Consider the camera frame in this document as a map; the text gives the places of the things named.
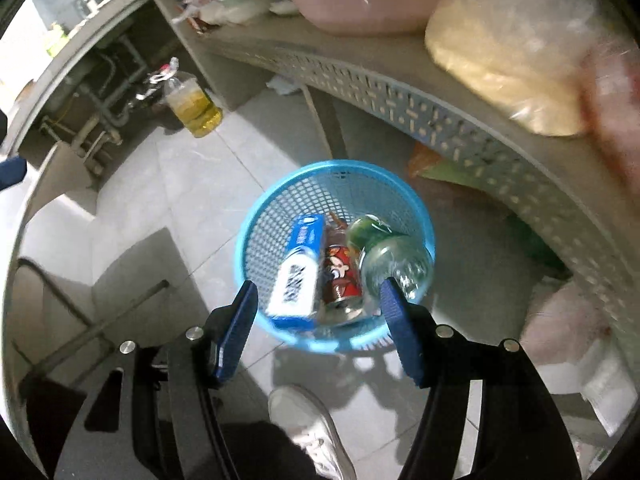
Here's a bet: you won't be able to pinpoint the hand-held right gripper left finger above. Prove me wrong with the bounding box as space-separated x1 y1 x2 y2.
52 280 260 480

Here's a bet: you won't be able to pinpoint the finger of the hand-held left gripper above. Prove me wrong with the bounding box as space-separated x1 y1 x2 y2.
0 156 27 192

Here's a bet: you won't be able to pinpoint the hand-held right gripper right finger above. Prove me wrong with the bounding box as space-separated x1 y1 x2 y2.
378 276 583 480

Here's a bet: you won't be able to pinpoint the clear bottle with green label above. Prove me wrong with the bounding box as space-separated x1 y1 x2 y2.
346 214 435 311

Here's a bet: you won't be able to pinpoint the blue and white box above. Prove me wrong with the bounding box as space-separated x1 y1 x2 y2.
265 212 328 333

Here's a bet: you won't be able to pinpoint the red printed drink can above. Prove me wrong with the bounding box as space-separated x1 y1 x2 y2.
320 225 365 313

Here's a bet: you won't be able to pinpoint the blue plastic mesh basket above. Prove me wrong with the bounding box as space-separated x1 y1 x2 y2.
235 159 436 353

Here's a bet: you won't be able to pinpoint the person's white shoe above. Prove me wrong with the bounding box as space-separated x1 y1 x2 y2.
267 385 357 480

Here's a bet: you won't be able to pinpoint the grey drain pipes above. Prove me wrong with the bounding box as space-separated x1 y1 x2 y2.
40 35 151 161

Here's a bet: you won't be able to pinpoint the person's dark trouser leg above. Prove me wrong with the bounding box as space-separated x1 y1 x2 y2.
220 422 321 480

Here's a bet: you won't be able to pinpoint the grey kitchen counter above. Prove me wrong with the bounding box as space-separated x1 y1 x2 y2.
0 0 156 146

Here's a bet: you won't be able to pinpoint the yellow green box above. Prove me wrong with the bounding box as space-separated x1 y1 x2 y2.
47 22 68 56

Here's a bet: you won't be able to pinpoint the yellow cooking oil bottle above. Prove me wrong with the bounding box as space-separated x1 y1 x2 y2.
162 71 224 138

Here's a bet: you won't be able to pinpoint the wooden shelf leg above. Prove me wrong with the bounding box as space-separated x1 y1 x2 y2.
300 85 348 161

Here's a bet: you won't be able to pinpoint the white crumpled paper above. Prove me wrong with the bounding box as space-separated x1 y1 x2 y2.
267 74 306 97

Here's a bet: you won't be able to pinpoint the clear bag of grain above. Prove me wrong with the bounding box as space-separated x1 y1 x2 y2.
425 0 631 137

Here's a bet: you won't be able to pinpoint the white plastic packets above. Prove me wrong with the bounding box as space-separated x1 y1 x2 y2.
172 0 301 26

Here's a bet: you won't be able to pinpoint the pink plastic basin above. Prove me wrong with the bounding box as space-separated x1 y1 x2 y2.
270 0 458 37

